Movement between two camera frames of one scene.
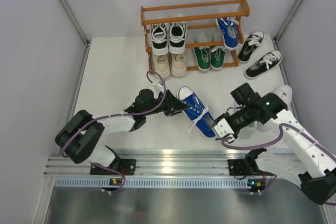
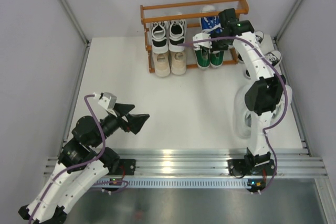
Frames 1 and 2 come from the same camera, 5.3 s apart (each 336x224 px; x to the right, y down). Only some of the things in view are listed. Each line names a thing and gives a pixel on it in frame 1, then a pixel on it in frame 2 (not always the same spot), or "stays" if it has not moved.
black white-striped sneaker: [159, 41] stays
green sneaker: [217, 57] stays
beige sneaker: [162, 65] stays
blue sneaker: [198, 114] → [210, 24]
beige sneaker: [178, 64] stays
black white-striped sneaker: [177, 40] stays
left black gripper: [172, 105] → [135, 121]
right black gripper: [224, 115] → [214, 49]
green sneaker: [202, 54] stays
